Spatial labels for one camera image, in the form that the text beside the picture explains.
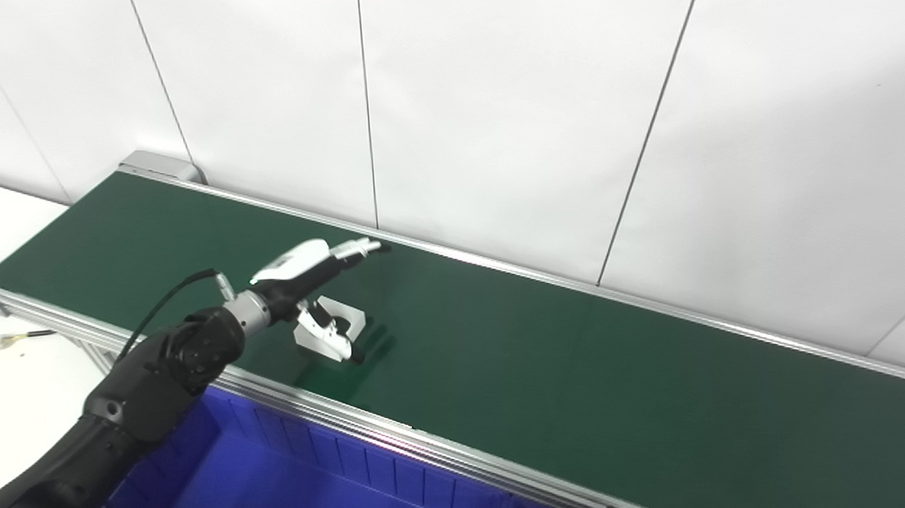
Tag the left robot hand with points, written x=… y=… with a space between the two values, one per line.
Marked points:
x=297 y=272

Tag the white square part with hole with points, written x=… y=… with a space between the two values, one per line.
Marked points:
x=348 y=318

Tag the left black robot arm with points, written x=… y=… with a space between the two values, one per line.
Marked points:
x=138 y=397

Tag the green conveyor belt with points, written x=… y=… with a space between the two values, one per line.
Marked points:
x=353 y=419
x=580 y=386

